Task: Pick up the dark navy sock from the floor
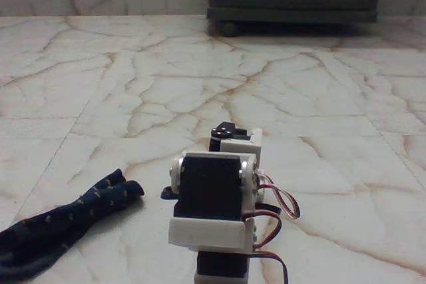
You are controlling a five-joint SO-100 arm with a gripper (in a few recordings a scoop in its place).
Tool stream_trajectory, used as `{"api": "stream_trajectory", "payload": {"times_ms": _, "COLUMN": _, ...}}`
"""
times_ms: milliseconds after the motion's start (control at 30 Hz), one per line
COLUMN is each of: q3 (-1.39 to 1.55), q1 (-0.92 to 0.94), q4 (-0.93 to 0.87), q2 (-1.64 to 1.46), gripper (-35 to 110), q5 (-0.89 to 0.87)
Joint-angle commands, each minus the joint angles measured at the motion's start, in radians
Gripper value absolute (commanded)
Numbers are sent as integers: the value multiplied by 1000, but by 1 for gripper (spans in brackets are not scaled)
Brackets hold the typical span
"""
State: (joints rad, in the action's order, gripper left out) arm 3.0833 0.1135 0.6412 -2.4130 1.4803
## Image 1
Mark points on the black cabinet caster wheel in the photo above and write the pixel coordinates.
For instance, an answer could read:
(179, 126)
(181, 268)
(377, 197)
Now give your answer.
(227, 29)

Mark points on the dark blue patterned sock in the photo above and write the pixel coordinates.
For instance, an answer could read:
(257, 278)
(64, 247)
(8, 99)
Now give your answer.
(50, 227)

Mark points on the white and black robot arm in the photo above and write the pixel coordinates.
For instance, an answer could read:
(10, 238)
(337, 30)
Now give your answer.
(211, 187)

